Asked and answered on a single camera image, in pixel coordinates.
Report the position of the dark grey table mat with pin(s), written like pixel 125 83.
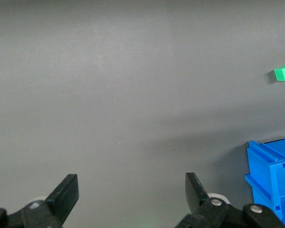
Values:
pixel 109 95

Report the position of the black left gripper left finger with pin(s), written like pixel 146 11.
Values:
pixel 59 202

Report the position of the blue plastic storage bin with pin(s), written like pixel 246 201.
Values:
pixel 275 180

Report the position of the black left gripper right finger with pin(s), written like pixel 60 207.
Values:
pixel 204 209

